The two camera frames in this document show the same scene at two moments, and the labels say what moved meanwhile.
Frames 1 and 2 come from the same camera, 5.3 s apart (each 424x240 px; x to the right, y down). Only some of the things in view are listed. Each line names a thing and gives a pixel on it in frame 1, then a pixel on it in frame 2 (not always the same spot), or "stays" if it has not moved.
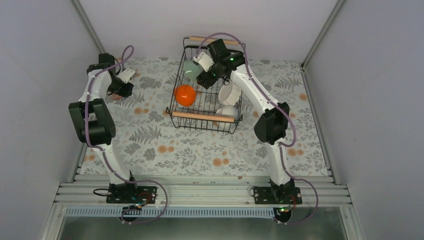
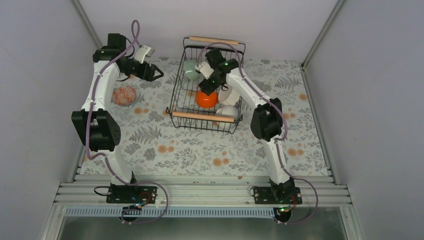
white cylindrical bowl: x=229 y=94 stays
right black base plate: x=277 y=195 stays
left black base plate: x=135 y=195 stays
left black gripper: x=126 y=92 to x=149 y=77
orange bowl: x=185 y=95 to x=206 y=101
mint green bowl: x=192 y=70 stays
